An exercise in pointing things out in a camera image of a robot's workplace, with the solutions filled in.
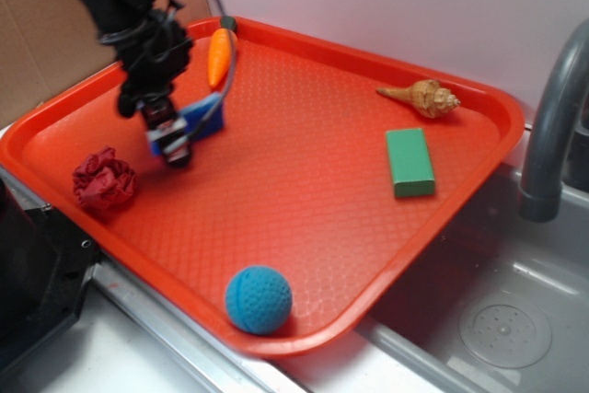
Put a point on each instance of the crumpled red paper ball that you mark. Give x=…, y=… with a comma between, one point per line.
x=102, y=180

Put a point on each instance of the blue sponge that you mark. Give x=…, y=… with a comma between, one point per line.
x=204, y=117

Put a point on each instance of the orange toy carrot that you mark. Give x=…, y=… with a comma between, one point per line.
x=222, y=45

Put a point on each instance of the red plastic tray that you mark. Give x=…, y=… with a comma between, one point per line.
x=298, y=180

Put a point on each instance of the grey plastic sink basin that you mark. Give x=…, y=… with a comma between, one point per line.
x=494, y=304

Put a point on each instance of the blue textured ball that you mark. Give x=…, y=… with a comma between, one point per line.
x=258, y=300

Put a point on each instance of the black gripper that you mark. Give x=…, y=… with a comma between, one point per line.
x=164, y=127

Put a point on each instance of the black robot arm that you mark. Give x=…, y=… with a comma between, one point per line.
x=153, y=49

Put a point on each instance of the tan spiral seashell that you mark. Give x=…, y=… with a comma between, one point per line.
x=427, y=97

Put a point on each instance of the brown cardboard sheet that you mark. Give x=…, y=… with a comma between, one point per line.
x=48, y=46

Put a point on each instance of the green rectangular block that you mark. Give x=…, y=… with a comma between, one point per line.
x=410, y=163

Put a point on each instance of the grey sink faucet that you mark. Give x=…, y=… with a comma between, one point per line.
x=557, y=150

